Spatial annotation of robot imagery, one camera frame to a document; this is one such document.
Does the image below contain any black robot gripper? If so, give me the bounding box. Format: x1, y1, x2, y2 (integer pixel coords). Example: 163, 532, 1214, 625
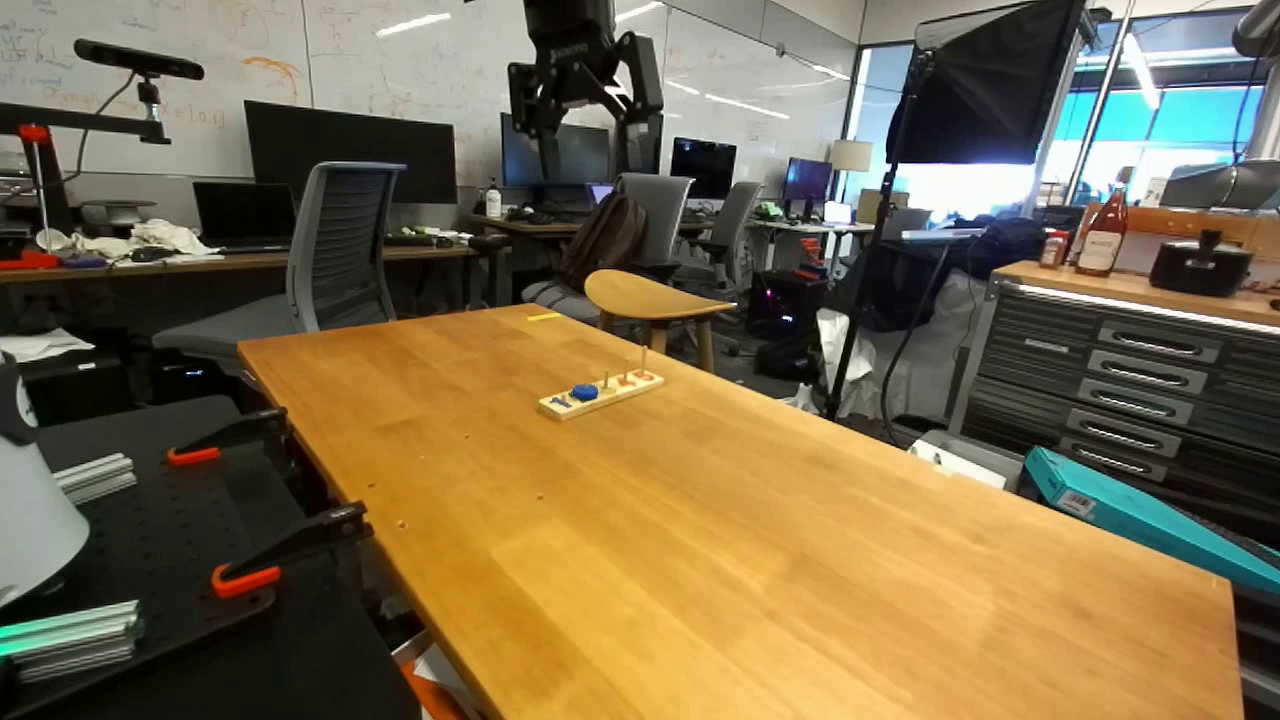
504, 0, 669, 145

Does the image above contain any dark computer monitor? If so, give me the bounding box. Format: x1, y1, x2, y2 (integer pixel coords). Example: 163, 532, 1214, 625
498, 108, 619, 192

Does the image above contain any small black monitor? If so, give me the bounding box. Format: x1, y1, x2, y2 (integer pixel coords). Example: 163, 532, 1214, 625
669, 130, 741, 204

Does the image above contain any small round wooden table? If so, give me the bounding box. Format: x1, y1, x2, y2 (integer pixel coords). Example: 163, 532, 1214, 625
579, 262, 741, 376

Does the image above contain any blue lit monitor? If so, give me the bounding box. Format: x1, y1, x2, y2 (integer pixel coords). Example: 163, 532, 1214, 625
782, 154, 841, 208

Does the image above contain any large black monitor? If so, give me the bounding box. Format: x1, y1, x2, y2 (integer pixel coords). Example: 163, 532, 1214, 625
241, 94, 460, 208

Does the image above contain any white table lamp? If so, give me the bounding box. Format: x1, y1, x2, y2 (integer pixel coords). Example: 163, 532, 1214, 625
822, 136, 878, 208

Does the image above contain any grey mesh office chair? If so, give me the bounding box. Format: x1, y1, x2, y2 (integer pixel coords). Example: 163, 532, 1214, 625
147, 154, 407, 369

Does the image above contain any black computer tower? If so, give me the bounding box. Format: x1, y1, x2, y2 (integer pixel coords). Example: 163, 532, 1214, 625
741, 260, 827, 385

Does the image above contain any black laptop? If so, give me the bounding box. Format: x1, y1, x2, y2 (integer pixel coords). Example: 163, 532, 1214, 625
189, 176, 301, 253

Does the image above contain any black monitor screen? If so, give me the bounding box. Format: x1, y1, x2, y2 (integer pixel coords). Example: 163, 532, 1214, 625
884, 0, 1091, 166

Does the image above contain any long wooden desk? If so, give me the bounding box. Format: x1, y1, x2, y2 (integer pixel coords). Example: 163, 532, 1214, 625
0, 237, 479, 297

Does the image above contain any white crumpled cloth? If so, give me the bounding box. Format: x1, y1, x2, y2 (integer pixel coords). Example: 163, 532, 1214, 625
31, 214, 224, 268

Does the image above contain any white box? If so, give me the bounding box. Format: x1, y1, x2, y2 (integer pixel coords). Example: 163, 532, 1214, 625
909, 426, 1028, 491

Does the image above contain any red liquid bottle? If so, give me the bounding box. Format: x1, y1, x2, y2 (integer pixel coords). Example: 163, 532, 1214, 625
1074, 180, 1134, 281

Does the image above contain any grey drawer cabinet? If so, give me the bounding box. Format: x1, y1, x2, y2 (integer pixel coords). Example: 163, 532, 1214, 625
947, 257, 1280, 527

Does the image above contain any silver aluminium extrusion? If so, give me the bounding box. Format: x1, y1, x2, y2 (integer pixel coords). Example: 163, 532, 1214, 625
54, 448, 139, 508

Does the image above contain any black side table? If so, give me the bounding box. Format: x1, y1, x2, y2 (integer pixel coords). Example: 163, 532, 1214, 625
0, 393, 419, 720

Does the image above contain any white lampshade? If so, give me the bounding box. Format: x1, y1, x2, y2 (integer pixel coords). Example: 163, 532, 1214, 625
0, 434, 92, 610

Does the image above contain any teal long case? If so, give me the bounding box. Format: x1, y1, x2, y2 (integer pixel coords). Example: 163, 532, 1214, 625
1026, 442, 1280, 603

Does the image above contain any green tinted aluminium extrusion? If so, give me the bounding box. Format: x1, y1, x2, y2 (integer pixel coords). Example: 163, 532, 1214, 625
0, 595, 143, 689

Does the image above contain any black bar camera on stand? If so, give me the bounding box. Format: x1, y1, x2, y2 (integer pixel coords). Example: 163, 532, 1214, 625
74, 34, 209, 112

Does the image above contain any black clamp with orange handle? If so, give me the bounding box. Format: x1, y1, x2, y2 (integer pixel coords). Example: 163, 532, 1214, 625
209, 500, 372, 606
163, 403, 293, 470

